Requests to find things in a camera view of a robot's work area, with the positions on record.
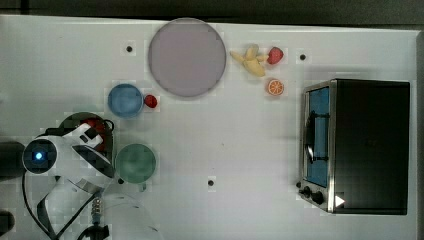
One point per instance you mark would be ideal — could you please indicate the large lilac plate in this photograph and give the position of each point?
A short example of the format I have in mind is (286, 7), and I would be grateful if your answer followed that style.
(187, 57)

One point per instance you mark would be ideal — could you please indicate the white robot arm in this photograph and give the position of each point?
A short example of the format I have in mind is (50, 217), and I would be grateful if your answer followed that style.
(81, 159)

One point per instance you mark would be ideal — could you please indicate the green cup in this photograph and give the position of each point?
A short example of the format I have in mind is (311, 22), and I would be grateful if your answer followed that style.
(136, 164)

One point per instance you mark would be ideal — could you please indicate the yellow toy banana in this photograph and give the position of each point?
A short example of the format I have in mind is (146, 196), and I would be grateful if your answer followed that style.
(251, 60)

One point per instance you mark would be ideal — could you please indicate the small red toy tomato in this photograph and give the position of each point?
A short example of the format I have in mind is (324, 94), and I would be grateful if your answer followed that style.
(150, 101)

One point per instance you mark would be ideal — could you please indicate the red toy strawberry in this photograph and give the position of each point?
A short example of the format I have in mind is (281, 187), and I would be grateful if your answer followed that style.
(275, 55)

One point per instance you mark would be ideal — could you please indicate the silver black toaster oven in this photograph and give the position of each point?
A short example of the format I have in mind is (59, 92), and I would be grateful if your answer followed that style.
(355, 146)

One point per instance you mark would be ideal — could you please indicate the blue cup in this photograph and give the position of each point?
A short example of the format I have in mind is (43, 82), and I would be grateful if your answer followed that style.
(125, 100)

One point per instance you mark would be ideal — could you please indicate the orange toy slice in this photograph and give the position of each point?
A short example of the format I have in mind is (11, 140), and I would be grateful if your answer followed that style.
(275, 87)

